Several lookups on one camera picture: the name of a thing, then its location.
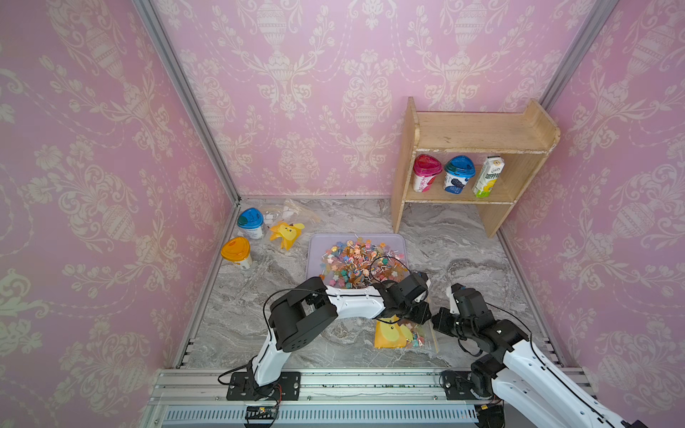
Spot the candy ziploc bag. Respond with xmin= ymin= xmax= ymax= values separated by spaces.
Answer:
xmin=374 ymin=317 xmax=440 ymax=352
xmin=260 ymin=199 xmax=321 ymax=251

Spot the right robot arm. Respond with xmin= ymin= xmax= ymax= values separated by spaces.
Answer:
xmin=432 ymin=284 xmax=645 ymax=427

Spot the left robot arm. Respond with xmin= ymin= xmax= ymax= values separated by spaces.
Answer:
xmin=248 ymin=271 xmax=431 ymax=388

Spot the pile of colourful candies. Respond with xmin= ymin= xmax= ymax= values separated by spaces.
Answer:
xmin=319 ymin=237 xmax=410 ymax=289

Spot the lilac plastic tray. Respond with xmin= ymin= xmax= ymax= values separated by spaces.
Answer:
xmin=306 ymin=234 xmax=410 ymax=277

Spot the pink lid cup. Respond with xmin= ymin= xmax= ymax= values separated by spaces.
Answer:
xmin=412 ymin=154 xmax=442 ymax=193

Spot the blue lid cup on shelf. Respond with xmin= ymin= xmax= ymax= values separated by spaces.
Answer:
xmin=443 ymin=155 xmax=476 ymax=194

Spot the green white carton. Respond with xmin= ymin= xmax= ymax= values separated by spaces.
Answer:
xmin=473 ymin=156 xmax=505 ymax=198

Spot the wooden shelf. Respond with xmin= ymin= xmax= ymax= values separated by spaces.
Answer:
xmin=390 ymin=96 xmax=562 ymax=239

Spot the blue lid cup on table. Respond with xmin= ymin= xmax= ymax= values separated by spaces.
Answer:
xmin=237 ymin=208 xmax=264 ymax=240

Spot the orange lid cup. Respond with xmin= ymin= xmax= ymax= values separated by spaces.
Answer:
xmin=220 ymin=236 xmax=253 ymax=269

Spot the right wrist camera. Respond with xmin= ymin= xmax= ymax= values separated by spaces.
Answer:
xmin=445 ymin=283 xmax=463 ymax=315

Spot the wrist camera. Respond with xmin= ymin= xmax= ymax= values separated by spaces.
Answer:
xmin=445 ymin=283 xmax=463 ymax=315
xmin=415 ymin=272 xmax=431 ymax=302

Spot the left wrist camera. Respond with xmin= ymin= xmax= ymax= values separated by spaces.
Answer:
xmin=415 ymin=272 xmax=431 ymax=302

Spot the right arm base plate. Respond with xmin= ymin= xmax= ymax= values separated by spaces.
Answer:
xmin=438 ymin=370 xmax=479 ymax=401

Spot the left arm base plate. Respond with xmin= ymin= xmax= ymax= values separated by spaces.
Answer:
xmin=226 ymin=372 xmax=301 ymax=401

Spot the aluminium rail frame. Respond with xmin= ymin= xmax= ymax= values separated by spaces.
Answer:
xmin=140 ymin=366 xmax=611 ymax=428

